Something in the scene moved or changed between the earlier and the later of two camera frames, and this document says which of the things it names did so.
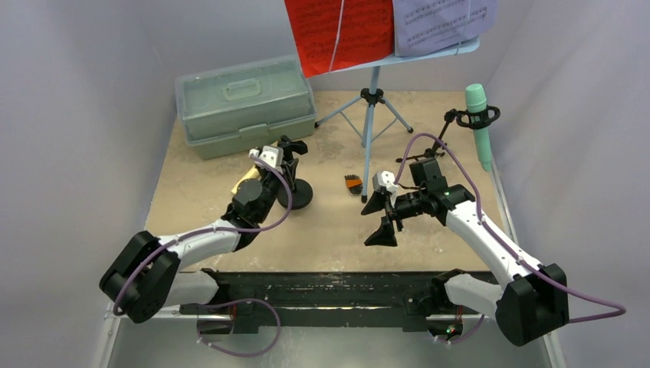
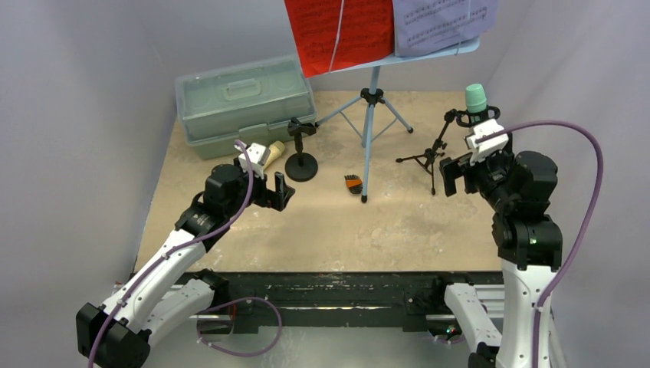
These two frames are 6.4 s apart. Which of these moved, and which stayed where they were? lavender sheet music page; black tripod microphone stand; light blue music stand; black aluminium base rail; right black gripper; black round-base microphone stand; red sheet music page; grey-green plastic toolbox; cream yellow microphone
Moved: black round-base microphone stand; cream yellow microphone; right black gripper
Stayed: light blue music stand; black aluminium base rail; lavender sheet music page; black tripod microphone stand; red sheet music page; grey-green plastic toolbox
